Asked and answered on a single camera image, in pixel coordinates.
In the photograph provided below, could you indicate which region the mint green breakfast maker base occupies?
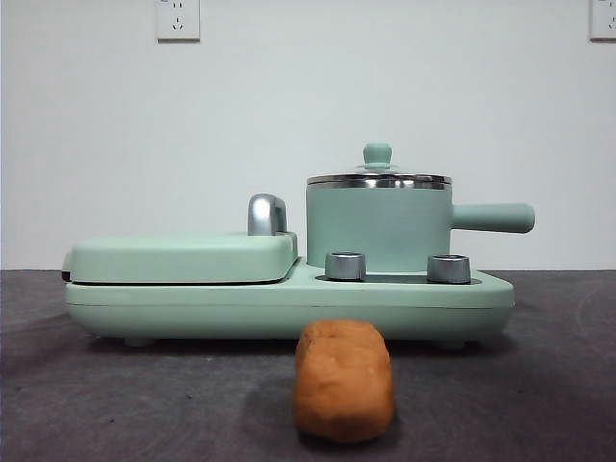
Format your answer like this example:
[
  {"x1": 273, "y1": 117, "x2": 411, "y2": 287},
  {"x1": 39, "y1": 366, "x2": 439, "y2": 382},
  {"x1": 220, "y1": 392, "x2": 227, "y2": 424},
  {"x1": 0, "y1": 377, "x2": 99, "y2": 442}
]
[{"x1": 64, "y1": 257, "x2": 516, "y2": 350}]

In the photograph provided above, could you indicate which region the silver control knob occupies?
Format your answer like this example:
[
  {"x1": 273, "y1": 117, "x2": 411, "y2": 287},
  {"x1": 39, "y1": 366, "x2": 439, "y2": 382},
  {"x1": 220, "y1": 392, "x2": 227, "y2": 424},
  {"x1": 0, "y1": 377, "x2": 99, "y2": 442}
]
[
  {"x1": 426, "y1": 253, "x2": 473, "y2": 285},
  {"x1": 324, "y1": 250, "x2": 370, "y2": 282}
]

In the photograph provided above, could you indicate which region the silver griddle cover handle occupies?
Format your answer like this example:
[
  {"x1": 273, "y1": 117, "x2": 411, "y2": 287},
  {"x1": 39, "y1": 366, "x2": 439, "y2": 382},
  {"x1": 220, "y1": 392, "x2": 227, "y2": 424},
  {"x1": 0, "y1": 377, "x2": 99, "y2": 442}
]
[{"x1": 246, "y1": 192, "x2": 291, "y2": 238}]

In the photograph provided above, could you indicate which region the grey felt table cloth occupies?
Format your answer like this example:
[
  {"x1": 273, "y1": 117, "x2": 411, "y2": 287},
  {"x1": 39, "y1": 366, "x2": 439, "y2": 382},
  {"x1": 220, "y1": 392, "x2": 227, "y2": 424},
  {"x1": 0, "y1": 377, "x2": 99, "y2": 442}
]
[{"x1": 0, "y1": 268, "x2": 616, "y2": 462}]

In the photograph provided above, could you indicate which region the glass lid with green knob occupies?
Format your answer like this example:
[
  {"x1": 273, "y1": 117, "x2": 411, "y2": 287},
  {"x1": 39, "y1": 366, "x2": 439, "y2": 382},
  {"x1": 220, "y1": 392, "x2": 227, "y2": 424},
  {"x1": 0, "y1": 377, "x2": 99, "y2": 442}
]
[{"x1": 306, "y1": 141, "x2": 453, "y2": 190}]

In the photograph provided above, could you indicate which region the brown potato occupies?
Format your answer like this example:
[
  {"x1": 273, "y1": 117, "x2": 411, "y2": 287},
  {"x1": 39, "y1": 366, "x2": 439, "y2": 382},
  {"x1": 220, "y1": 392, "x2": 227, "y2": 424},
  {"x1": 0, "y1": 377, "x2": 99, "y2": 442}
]
[{"x1": 293, "y1": 319, "x2": 397, "y2": 445}]

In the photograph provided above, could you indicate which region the mint green pot with handle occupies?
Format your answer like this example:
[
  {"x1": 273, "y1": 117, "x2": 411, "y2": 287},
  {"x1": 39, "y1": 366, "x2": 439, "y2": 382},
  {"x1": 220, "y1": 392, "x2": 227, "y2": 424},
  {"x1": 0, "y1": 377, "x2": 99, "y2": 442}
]
[{"x1": 305, "y1": 175, "x2": 536, "y2": 271}]

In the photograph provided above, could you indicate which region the mint green hinged griddle cover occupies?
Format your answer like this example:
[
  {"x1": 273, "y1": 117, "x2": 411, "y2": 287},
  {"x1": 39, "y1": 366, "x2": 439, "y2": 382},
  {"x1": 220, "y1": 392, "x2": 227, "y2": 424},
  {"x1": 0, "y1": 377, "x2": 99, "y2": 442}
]
[{"x1": 61, "y1": 229, "x2": 300, "y2": 286}]

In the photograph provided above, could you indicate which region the white wall socket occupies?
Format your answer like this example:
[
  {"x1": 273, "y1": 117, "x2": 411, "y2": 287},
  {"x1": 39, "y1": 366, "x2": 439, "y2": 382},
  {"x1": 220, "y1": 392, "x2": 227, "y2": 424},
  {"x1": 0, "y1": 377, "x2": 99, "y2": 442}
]
[
  {"x1": 156, "y1": 0, "x2": 201, "y2": 43},
  {"x1": 589, "y1": 0, "x2": 616, "y2": 43}
]

